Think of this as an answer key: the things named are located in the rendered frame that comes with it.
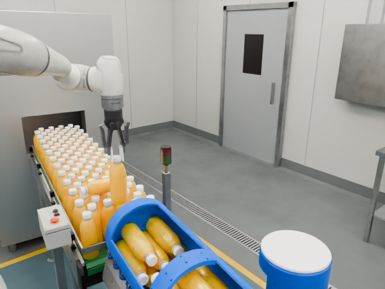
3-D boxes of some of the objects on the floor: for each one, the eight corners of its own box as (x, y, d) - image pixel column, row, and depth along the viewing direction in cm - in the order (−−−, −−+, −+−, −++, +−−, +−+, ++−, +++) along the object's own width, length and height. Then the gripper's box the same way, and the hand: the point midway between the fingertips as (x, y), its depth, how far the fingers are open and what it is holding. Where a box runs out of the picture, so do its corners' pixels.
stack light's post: (167, 324, 228) (164, 174, 193) (164, 320, 231) (161, 172, 196) (172, 321, 230) (171, 172, 195) (169, 317, 233) (167, 170, 198)
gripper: (95, 112, 134) (100, 168, 141) (135, 108, 142) (138, 160, 149) (90, 108, 140) (95, 162, 148) (129, 104, 148) (132, 155, 156)
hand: (116, 154), depth 147 cm, fingers closed on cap, 4 cm apart
